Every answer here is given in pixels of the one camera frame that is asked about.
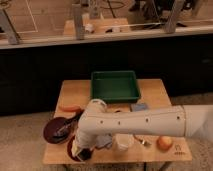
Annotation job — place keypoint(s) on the blue-grey cloth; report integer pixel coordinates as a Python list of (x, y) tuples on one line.
[(104, 141)]

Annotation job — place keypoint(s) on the green plastic tray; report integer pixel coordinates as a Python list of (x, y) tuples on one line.
[(115, 86)]

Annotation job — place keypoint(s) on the orange carrot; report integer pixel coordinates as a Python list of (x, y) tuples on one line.
[(70, 108)]

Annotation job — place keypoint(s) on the black spatula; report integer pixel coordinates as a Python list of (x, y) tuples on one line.
[(67, 127)]

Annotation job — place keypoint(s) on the orange apple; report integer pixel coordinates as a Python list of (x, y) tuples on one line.
[(164, 142)]

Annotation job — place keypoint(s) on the black eraser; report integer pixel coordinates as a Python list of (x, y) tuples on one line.
[(85, 154)]

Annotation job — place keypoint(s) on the metal fork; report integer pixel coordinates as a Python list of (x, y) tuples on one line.
[(142, 141)]

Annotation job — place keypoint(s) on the red bowl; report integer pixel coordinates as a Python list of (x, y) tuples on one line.
[(69, 150)]

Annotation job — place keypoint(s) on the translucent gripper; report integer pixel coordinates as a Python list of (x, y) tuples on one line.
[(75, 150)]

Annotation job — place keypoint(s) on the blue sponge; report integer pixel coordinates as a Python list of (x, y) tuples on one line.
[(138, 107)]

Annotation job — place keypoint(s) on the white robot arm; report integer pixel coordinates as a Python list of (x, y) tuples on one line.
[(177, 121)]

